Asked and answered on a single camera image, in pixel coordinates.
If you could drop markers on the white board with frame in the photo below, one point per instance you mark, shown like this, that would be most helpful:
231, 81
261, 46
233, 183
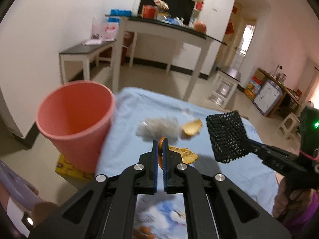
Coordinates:
267, 97

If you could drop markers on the colourful cardboard box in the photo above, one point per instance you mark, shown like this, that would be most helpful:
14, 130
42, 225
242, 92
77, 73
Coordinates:
253, 88

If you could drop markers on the red box on table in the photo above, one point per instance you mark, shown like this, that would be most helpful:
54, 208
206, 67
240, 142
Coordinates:
149, 12

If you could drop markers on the left hand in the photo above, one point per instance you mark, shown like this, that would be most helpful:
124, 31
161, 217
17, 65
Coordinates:
41, 211

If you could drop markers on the pink plastic bag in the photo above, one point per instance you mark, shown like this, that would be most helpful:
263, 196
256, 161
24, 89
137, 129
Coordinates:
105, 28

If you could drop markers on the wooden side table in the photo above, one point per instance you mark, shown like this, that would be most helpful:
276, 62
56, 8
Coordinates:
287, 104

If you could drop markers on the dark red bin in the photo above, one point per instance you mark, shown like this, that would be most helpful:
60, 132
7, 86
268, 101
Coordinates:
127, 41

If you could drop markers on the black foam mesh sleeve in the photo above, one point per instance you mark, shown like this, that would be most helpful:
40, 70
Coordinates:
228, 136

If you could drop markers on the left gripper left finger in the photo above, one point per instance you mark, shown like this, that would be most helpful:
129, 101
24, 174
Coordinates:
105, 207

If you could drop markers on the orange peel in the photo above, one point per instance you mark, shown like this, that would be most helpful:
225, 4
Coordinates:
160, 152
188, 156
193, 127

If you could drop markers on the purple right sleeve forearm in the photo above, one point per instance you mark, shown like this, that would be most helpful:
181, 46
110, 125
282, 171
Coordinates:
305, 224

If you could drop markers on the pink trash bucket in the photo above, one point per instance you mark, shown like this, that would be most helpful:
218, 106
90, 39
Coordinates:
76, 118

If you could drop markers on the orange peel on cloth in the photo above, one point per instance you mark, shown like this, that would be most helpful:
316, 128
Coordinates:
188, 156

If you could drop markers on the small white plastic stool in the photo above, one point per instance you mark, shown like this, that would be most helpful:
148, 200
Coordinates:
289, 125

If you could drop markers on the purple plastic stool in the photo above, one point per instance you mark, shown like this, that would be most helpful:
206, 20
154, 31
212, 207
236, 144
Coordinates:
18, 188

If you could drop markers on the low white bench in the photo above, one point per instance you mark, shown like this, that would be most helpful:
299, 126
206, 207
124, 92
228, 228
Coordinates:
84, 54

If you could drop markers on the right hand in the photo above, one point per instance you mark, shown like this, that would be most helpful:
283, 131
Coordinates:
291, 202

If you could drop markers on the orange ball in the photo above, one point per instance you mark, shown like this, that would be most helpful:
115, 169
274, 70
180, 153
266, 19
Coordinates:
200, 27

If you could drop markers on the yellow carton under bucket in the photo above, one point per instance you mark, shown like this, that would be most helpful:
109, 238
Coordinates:
67, 171

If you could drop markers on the pink flower bouquet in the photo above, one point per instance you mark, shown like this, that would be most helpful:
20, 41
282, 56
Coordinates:
161, 5

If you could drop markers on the blue bag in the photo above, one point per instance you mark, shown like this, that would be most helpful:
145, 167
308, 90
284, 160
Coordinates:
116, 14

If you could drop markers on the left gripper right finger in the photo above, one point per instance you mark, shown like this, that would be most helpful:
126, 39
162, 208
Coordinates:
214, 206

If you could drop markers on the white stool black top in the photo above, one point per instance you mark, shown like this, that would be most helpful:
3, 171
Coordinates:
224, 85

